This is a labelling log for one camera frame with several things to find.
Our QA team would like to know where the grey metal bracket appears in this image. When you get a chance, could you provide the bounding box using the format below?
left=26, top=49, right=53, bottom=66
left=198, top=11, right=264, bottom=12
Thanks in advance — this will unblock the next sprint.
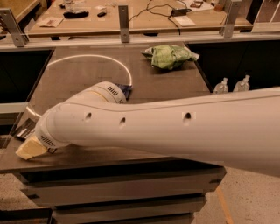
left=220, top=0, right=242, bottom=39
left=118, top=5, right=130, bottom=43
left=0, top=8, right=29, bottom=47

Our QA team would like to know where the grey metal bracket right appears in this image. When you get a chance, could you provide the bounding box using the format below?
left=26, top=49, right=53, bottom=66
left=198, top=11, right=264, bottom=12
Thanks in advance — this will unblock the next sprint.
left=220, top=0, right=242, bottom=39

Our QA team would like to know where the clear sanitizer bottle left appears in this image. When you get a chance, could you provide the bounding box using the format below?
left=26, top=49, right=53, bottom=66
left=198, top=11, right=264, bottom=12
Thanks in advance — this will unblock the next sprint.
left=213, top=77, right=228, bottom=94

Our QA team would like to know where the white paper sheet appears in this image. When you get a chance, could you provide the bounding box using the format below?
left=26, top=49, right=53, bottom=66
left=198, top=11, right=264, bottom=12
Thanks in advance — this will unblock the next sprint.
left=174, top=16, right=195, bottom=27

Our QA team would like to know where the grey drawer cabinet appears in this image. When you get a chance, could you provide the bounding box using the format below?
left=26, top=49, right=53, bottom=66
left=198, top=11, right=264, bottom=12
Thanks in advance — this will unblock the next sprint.
left=12, top=157, right=228, bottom=224

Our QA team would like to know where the blue rxbar wrapper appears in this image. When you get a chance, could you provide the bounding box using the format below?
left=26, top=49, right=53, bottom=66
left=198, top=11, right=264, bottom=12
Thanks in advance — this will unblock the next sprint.
left=117, top=84, right=132, bottom=100

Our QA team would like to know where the clear sanitizer bottle right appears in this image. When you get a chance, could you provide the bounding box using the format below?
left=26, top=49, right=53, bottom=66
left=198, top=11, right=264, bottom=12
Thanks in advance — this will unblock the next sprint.
left=234, top=75, right=250, bottom=92

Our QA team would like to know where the green jalapeno chip bag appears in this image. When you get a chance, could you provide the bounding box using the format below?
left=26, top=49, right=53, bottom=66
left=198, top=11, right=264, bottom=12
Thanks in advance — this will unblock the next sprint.
left=142, top=45, right=200, bottom=70

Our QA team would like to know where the small black remote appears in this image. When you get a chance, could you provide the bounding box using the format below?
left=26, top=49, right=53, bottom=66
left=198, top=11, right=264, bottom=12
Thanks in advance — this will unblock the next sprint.
left=97, top=11, right=107, bottom=18

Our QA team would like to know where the black cable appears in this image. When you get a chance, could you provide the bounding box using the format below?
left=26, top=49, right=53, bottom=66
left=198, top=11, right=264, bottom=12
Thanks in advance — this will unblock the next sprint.
left=128, top=0, right=187, bottom=29

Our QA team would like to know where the black power adapter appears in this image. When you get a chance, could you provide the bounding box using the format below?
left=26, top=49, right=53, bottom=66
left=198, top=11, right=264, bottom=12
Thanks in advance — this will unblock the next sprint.
left=171, top=8, right=191, bottom=17

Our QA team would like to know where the black rxbar chocolate wrapper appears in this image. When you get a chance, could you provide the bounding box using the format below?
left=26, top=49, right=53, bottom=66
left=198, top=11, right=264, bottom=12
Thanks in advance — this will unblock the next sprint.
left=12, top=118, right=36, bottom=141

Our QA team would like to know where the paper packet on desk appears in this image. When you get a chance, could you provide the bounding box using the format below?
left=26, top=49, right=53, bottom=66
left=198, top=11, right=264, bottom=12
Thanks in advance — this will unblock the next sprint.
left=39, top=17, right=63, bottom=28

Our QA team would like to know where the black pouch on desk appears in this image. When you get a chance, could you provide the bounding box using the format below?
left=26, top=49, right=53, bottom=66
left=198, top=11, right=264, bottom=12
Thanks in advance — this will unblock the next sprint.
left=63, top=10, right=89, bottom=19

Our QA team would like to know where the clear sanitizer bottle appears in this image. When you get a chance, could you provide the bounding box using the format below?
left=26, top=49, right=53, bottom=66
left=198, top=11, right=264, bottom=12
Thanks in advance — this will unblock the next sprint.
left=213, top=77, right=228, bottom=94
left=234, top=75, right=250, bottom=92

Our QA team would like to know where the grey metal bracket middle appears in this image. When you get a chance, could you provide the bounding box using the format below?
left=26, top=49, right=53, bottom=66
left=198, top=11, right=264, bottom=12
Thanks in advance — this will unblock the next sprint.
left=118, top=5, right=130, bottom=43

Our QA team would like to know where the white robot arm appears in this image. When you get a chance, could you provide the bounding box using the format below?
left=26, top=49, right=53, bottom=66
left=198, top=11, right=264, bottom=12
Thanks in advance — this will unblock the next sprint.
left=16, top=81, right=280, bottom=176

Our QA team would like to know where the grey metal bracket left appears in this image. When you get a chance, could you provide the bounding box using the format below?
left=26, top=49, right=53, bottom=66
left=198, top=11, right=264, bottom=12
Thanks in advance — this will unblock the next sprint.
left=0, top=8, right=29, bottom=47

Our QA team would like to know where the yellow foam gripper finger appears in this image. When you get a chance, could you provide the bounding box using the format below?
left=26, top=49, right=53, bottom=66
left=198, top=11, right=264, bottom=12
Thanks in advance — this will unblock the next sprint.
left=16, top=135, right=47, bottom=160

